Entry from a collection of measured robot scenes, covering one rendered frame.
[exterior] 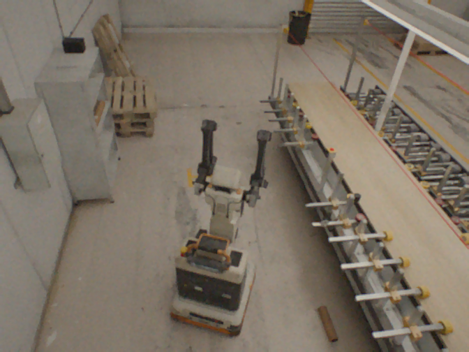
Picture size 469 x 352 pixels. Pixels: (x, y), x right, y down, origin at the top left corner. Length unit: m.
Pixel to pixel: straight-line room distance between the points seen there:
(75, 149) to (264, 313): 2.53
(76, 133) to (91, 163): 0.39
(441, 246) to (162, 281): 2.47
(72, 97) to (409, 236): 3.23
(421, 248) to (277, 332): 1.40
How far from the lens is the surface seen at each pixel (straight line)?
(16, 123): 2.90
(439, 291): 2.94
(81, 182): 4.32
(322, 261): 3.92
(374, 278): 3.16
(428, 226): 3.37
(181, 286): 3.03
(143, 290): 3.61
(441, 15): 2.71
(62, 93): 3.73
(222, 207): 2.68
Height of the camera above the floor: 3.00
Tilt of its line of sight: 39 degrees down
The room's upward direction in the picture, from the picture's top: 4 degrees clockwise
